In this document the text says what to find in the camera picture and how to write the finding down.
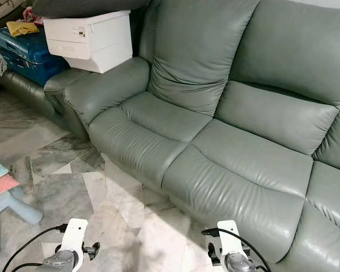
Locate grey-green leather sofa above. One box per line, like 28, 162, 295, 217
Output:
62, 0, 340, 272

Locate pink dotted pillow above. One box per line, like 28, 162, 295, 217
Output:
0, 173, 20, 200

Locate light blue plastic stool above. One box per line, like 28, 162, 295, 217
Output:
0, 187, 43, 262

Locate blue hard-shell suitcase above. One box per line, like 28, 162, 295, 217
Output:
0, 27, 70, 87

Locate white plastic storage box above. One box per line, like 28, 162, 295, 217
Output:
42, 10, 133, 74

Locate yellow folded cloth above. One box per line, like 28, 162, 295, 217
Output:
6, 20, 40, 37

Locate red and pink clothes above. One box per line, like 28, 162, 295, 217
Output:
21, 7, 44, 24

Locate dark grey cushion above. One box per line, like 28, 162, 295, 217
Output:
32, 0, 151, 19

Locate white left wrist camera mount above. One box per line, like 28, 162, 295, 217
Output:
65, 218, 88, 264

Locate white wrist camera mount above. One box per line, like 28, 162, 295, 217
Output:
217, 220, 244, 261
65, 218, 88, 264

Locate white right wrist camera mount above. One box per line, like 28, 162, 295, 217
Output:
217, 220, 244, 261

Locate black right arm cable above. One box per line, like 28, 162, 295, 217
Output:
201, 227, 273, 272

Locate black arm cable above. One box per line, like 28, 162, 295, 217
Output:
3, 224, 67, 272
201, 227, 273, 272

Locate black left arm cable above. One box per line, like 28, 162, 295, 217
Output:
3, 224, 67, 272

